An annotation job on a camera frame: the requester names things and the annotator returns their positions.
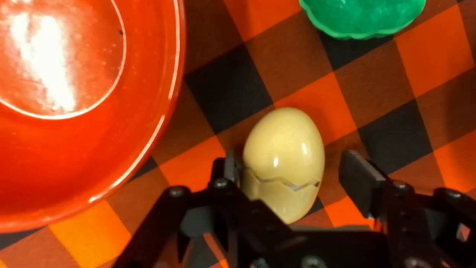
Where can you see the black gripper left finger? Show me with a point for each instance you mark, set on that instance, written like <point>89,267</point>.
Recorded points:
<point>226,172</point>

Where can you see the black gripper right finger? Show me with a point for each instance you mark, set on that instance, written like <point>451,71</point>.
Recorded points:
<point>363,184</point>

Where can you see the beige toy egg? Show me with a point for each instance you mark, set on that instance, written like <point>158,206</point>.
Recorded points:
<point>284,163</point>

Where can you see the green broccoli toy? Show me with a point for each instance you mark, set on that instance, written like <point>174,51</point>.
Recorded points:
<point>362,20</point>

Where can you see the orange plastic bowl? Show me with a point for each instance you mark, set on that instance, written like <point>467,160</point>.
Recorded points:
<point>86,89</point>

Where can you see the orange black checkered tablecloth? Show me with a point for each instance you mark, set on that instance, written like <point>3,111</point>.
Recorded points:
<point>406,102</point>

